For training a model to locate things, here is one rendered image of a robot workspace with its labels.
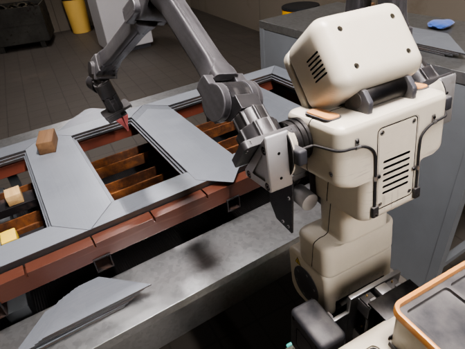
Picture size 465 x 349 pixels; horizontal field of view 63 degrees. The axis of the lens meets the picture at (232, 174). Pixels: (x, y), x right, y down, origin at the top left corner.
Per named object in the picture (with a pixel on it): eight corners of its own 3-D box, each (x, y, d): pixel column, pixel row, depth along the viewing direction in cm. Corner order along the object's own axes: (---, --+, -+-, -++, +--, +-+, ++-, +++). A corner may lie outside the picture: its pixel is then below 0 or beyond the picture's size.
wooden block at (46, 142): (43, 141, 157) (38, 130, 154) (58, 138, 158) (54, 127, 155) (39, 155, 147) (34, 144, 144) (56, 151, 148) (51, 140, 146)
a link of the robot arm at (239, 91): (245, 115, 71) (266, 112, 74) (222, 71, 73) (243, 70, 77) (223, 140, 78) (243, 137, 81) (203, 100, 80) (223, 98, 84)
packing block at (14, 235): (1, 243, 117) (-4, 233, 115) (19, 236, 119) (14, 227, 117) (3, 255, 113) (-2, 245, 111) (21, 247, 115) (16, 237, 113)
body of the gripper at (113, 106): (102, 115, 137) (92, 98, 133) (126, 102, 140) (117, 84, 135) (108, 122, 133) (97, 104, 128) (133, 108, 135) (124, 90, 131)
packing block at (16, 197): (7, 199, 137) (3, 190, 135) (22, 193, 139) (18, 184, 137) (9, 207, 133) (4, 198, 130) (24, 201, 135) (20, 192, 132)
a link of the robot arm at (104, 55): (136, 14, 91) (176, 17, 98) (130, -9, 91) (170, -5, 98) (86, 78, 126) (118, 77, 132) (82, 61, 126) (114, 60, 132)
